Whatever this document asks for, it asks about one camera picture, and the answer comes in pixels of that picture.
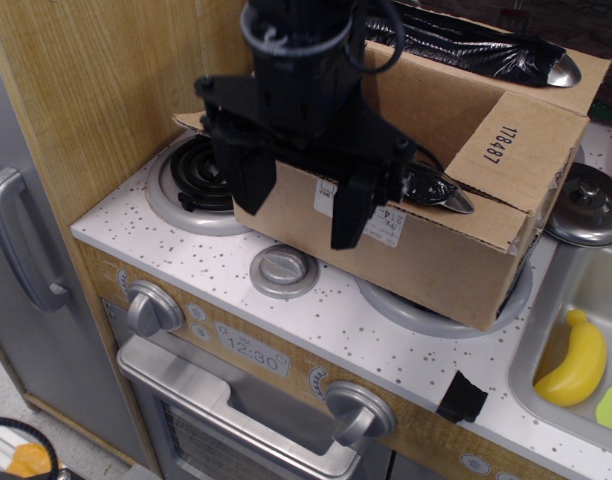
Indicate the taped spoon on flap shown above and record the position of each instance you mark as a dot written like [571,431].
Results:
[430,187]
[512,57]

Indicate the black tape piece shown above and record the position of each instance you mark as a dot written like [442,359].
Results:
[462,401]

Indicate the grey fridge door handle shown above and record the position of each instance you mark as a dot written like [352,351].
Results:
[44,296]

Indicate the oven clock display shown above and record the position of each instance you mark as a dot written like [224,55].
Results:
[254,350]

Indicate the steel pot lid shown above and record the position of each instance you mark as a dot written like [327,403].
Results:
[582,214]

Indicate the yellow toy banana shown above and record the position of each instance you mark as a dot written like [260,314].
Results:
[581,370]

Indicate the silver oven door handle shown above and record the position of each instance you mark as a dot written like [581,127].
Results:
[208,419]

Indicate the orange object bottom left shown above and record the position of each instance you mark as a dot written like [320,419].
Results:
[29,460]

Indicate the silver oven knob right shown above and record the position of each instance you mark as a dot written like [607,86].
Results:
[358,413]

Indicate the taped spoon on far flap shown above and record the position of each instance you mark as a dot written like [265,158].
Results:
[512,57]

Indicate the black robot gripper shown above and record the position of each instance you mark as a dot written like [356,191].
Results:
[303,104]

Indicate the grey round stove knob top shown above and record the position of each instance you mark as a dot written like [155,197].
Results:
[283,272]

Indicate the black coil burner left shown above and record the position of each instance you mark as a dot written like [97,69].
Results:
[185,188]

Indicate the brown cardboard box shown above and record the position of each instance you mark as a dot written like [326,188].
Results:
[510,147]

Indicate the taped spoon on near flap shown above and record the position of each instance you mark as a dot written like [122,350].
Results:
[430,187]

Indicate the silver oven knob left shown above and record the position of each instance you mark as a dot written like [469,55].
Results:
[151,309]

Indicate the silver oven knob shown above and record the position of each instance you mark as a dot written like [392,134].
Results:
[358,413]
[151,309]

